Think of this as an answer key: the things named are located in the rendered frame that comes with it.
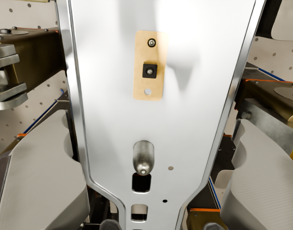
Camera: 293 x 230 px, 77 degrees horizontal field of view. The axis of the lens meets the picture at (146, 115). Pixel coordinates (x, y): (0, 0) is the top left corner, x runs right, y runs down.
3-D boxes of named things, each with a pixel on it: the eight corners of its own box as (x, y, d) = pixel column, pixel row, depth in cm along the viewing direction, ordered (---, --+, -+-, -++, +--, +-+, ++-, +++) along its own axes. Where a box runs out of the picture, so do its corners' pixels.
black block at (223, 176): (214, 116, 61) (264, 191, 35) (184, 114, 60) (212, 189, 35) (218, 101, 58) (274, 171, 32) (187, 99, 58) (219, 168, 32)
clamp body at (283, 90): (240, 77, 54) (359, 159, 24) (200, 75, 54) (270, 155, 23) (247, 54, 51) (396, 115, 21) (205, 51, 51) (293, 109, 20)
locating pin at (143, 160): (153, 150, 31) (154, 182, 25) (133, 149, 31) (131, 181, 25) (154, 135, 29) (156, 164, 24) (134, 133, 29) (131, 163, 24)
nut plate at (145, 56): (161, 100, 25) (161, 104, 24) (133, 98, 25) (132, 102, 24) (169, 32, 21) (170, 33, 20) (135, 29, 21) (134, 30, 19)
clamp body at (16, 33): (99, 48, 50) (24, 104, 19) (63, 45, 50) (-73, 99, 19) (98, 21, 47) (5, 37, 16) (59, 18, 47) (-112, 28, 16)
